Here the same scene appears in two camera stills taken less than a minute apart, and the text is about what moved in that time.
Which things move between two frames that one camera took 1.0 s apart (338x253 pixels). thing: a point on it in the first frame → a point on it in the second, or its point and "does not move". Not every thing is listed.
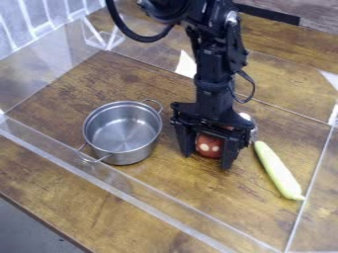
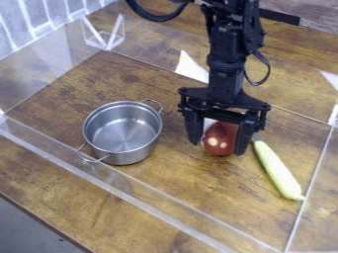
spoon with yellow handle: [283, 180] does not move
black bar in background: [268, 14] does not move
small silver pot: [120, 132] does not move
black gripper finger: [186, 135] → [194, 124]
